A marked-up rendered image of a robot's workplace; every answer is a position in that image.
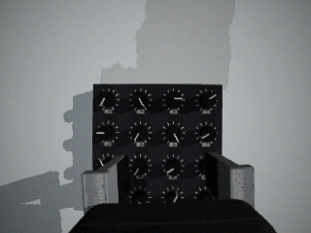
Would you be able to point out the black knob box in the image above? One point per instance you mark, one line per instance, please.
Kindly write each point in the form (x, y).
(146, 125)

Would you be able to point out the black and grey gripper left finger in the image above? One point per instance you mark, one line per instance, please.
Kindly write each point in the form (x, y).
(108, 184)

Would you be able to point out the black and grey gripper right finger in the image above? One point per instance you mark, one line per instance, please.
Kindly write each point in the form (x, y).
(227, 180)

